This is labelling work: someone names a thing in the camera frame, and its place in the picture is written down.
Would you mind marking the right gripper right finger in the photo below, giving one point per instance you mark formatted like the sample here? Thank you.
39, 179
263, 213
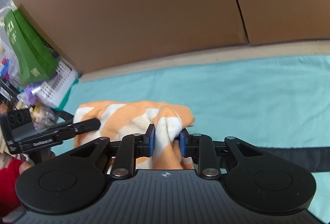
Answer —
201, 149

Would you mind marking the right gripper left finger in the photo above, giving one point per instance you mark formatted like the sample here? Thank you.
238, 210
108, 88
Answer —
128, 150

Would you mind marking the orange white striped shirt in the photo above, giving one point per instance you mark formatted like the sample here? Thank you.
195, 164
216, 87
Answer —
119, 119

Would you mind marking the white perforated basket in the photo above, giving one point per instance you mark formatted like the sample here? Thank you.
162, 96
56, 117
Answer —
54, 92

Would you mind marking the green paper bag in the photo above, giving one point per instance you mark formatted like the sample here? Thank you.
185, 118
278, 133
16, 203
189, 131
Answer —
35, 61

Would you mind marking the teal cloth mat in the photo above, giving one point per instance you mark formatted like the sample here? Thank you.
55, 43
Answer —
274, 102

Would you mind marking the large brown cardboard box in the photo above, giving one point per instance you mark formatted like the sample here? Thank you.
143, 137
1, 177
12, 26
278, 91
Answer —
97, 34

